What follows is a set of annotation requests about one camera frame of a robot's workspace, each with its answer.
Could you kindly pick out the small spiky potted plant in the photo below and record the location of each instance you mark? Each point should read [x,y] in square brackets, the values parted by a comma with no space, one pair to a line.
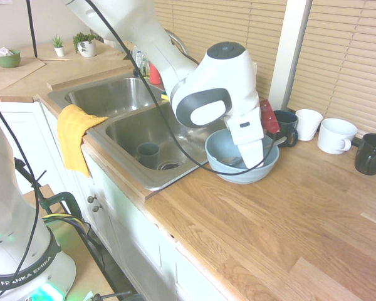
[59,50]

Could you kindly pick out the stainless steel double sink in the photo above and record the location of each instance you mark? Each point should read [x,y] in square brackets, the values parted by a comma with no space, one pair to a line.
[125,131]

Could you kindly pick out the white window frame post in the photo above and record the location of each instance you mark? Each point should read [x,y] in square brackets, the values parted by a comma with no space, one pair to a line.
[289,47]

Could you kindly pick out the black mug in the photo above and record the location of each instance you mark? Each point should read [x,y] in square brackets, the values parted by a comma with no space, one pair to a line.
[373,156]

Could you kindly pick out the chrome faucet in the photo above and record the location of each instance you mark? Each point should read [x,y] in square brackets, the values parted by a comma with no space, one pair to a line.
[178,39]

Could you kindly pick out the bronze cabinet knob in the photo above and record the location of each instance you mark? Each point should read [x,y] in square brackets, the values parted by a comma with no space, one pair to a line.
[91,198]
[96,209]

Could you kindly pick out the navy blue mug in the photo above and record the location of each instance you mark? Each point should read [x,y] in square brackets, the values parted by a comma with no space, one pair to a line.
[289,128]

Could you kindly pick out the white paper sheet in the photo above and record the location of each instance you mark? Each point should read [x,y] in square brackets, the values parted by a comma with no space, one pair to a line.
[0,1]

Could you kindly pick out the light blue bowl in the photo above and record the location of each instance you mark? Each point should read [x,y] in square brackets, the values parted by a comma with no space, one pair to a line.
[235,175]

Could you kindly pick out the green bowl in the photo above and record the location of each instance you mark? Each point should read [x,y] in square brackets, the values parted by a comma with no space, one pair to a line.
[6,61]

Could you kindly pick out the crumpled white paper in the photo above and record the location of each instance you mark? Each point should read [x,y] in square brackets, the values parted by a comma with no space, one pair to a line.
[1,52]

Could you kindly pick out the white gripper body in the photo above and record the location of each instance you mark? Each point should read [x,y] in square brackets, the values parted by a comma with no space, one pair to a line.
[249,144]

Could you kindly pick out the wide beige window blind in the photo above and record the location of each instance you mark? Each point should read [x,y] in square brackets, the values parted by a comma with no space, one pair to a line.
[263,37]

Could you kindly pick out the black clamp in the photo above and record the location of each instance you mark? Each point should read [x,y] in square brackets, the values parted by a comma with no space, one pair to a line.
[134,297]

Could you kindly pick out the yellow sponge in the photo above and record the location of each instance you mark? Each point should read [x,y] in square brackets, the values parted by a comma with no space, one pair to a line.
[165,97]

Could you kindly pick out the clear dish soap bottle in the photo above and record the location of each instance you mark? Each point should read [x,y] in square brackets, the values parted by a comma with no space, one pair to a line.
[141,59]

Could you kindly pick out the red wrist camera mount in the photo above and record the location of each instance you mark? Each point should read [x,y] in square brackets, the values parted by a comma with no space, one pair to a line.
[268,116]

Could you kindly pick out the metal spoon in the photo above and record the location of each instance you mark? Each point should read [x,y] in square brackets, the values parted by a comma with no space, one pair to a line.
[233,160]

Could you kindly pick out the red cup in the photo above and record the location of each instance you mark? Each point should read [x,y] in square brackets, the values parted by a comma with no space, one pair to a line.
[155,73]

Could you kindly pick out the wooden cutting board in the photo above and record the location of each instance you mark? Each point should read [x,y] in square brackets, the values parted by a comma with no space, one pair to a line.
[12,75]

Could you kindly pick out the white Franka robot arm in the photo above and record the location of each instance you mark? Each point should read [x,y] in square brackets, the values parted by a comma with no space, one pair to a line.
[138,25]

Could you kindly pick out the bushy potted plant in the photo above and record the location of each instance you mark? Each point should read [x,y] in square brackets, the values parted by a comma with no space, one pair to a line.
[87,50]

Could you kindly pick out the wooden robot cart top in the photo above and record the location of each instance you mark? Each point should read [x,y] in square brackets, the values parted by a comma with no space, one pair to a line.
[78,266]

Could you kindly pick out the grey-green cup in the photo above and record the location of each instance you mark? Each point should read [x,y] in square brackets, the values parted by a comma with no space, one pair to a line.
[147,155]

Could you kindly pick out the dark green clamp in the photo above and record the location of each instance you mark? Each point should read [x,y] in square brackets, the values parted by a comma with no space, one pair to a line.
[65,197]

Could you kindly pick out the narrow beige window blind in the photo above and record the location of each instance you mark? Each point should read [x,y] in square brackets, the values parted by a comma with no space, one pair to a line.
[347,62]

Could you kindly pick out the yellow dish cloth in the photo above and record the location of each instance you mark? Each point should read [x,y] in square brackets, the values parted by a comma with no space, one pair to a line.
[72,138]

